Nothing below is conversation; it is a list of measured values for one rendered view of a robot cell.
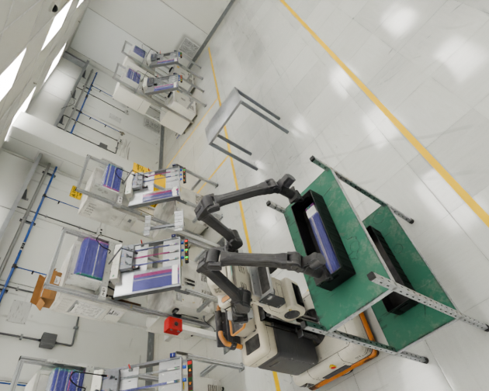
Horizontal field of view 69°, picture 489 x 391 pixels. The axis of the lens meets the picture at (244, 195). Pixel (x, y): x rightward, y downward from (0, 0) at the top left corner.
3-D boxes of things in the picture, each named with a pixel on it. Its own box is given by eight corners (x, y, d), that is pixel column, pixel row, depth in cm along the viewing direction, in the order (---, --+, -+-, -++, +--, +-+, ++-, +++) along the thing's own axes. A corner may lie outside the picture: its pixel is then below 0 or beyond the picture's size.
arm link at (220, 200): (202, 202, 200) (208, 215, 192) (202, 194, 195) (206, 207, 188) (273, 182, 209) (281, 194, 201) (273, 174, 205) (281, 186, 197)
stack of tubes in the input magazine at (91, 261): (109, 243, 411) (85, 236, 397) (102, 279, 373) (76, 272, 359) (104, 250, 416) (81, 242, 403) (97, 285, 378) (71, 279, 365)
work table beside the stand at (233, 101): (289, 131, 459) (241, 99, 420) (256, 171, 487) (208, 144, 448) (279, 116, 494) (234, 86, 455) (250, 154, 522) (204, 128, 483)
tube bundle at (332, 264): (308, 211, 218) (304, 209, 217) (317, 204, 215) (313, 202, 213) (334, 280, 181) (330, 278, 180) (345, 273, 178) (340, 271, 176)
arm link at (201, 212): (188, 206, 197) (192, 219, 190) (206, 192, 195) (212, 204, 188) (230, 240, 229) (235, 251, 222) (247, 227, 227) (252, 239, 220)
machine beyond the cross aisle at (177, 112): (205, 88, 836) (130, 39, 744) (207, 104, 775) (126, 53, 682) (175, 130, 898) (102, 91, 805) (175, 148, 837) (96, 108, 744)
